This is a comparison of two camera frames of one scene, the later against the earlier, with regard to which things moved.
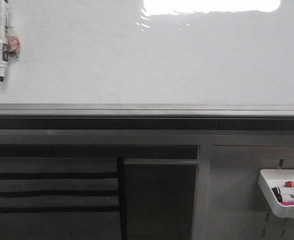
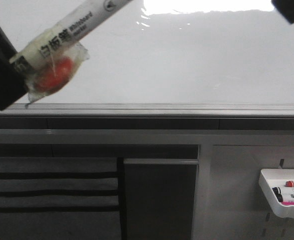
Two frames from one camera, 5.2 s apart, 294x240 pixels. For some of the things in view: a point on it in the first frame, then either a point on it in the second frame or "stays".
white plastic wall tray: (285, 191) stays
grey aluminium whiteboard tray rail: (146, 110) stays
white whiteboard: (151, 52) stays
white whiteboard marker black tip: (2, 38) to (52, 37)
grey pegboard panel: (239, 210) stays
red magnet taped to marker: (14, 44) to (55, 75)
